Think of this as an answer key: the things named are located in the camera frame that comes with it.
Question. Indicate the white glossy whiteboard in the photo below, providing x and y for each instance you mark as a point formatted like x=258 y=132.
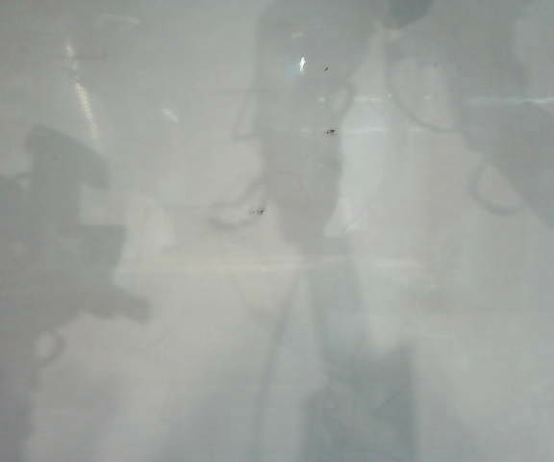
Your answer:
x=277 y=289

